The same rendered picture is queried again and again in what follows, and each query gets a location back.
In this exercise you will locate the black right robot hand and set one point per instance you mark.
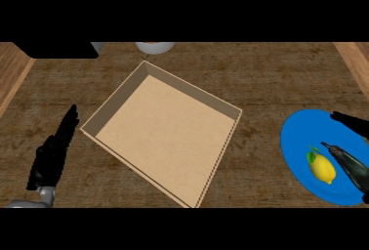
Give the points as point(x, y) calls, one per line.
point(355, 123)

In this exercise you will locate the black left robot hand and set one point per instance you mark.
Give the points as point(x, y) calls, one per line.
point(53, 156)

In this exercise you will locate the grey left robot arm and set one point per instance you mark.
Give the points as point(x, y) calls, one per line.
point(47, 197)

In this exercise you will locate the blue plate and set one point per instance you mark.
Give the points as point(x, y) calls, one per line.
point(304, 136)

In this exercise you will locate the yellow lemon with leaf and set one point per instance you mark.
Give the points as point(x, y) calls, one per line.
point(323, 168)

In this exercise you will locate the shallow cardboard box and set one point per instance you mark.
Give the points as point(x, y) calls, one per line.
point(166, 136)

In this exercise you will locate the black appliance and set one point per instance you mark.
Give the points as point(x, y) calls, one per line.
point(56, 49)

